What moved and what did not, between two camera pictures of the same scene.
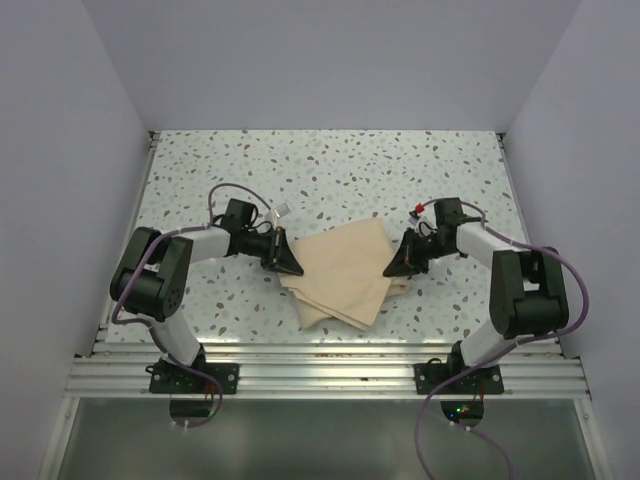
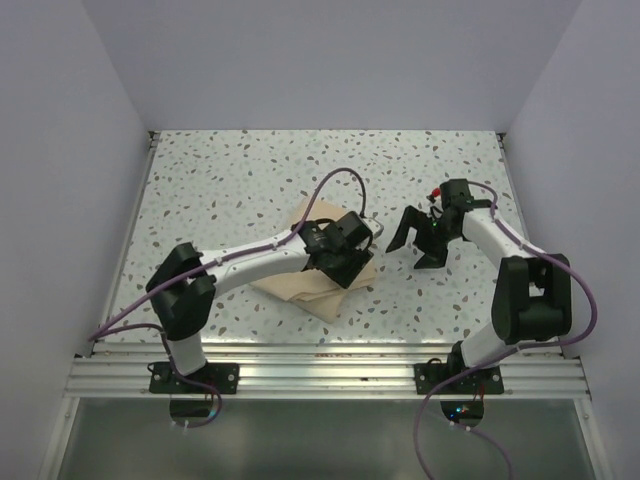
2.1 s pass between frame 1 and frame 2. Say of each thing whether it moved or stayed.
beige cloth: moved
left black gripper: moved
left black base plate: stayed
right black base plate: stayed
